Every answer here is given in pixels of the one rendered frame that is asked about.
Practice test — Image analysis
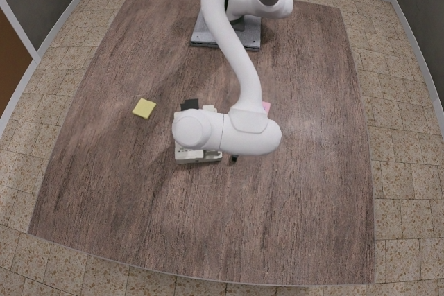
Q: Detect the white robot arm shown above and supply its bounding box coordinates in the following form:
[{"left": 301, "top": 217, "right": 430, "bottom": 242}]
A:
[{"left": 172, "top": 0, "right": 293, "bottom": 156}]

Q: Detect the pink sticky note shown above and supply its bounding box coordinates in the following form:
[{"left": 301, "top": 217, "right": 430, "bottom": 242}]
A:
[{"left": 262, "top": 101, "right": 270, "bottom": 113}]

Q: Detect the white desk phone body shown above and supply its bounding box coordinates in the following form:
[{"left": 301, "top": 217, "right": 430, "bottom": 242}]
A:
[{"left": 175, "top": 143, "right": 222, "bottom": 164}]

